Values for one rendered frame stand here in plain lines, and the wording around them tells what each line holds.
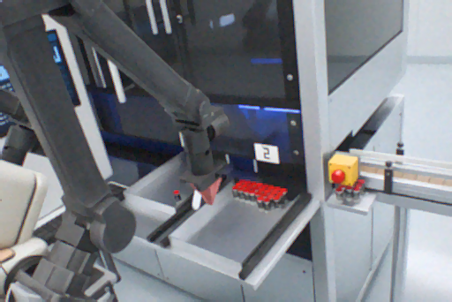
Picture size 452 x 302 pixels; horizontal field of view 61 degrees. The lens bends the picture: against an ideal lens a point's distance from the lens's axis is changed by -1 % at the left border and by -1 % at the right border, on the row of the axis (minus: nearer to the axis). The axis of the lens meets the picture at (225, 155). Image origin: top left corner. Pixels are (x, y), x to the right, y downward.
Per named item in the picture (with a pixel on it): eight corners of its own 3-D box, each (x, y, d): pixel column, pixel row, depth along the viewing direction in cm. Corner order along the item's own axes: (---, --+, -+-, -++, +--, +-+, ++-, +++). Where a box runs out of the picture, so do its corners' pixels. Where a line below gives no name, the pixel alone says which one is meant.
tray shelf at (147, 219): (177, 160, 170) (176, 156, 169) (329, 192, 129) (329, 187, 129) (88, 221, 137) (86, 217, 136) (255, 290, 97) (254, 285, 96)
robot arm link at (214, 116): (166, 101, 83) (199, 105, 78) (198, 82, 91) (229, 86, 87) (176, 149, 89) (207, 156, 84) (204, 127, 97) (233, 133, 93)
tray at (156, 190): (184, 157, 166) (183, 150, 165) (234, 168, 151) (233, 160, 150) (125, 200, 143) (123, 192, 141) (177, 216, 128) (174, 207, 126)
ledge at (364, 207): (342, 184, 132) (342, 179, 132) (381, 192, 125) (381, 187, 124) (327, 206, 123) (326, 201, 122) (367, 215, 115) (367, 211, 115)
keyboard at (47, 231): (112, 184, 171) (110, 180, 170) (132, 192, 162) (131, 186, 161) (28, 237, 144) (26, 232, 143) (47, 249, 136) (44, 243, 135)
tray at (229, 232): (234, 187, 138) (233, 178, 137) (301, 203, 123) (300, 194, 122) (170, 245, 115) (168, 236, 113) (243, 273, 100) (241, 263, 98)
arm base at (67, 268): (11, 277, 62) (52, 305, 55) (37, 230, 64) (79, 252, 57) (55, 287, 68) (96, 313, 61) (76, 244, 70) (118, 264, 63)
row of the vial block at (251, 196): (236, 196, 133) (234, 184, 130) (282, 208, 122) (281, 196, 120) (232, 200, 131) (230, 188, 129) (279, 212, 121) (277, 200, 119)
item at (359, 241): (155, 173, 349) (130, 79, 310) (397, 234, 230) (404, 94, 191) (60, 239, 281) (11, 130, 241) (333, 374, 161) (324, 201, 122)
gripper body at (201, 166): (227, 168, 92) (222, 139, 89) (200, 190, 85) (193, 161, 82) (207, 163, 96) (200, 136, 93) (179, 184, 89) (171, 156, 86)
